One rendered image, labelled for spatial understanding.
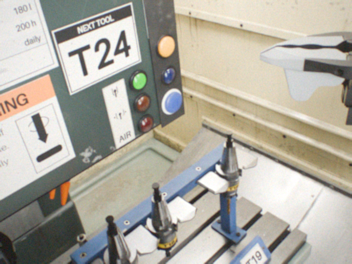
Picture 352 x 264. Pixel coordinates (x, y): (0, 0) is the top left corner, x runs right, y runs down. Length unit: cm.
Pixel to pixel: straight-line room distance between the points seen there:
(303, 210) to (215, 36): 70
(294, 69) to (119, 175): 157
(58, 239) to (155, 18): 113
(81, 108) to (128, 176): 149
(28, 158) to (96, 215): 136
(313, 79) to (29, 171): 32
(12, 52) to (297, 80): 29
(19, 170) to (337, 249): 111
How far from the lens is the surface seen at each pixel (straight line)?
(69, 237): 150
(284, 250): 117
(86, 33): 41
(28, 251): 144
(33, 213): 133
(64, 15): 40
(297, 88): 45
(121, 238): 73
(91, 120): 44
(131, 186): 185
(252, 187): 148
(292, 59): 43
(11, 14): 37
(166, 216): 78
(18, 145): 41
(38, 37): 39
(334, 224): 139
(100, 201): 182
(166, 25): 48
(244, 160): 95
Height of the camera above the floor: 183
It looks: 35 degrees down
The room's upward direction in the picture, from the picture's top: 7 degrees counter-clockwise
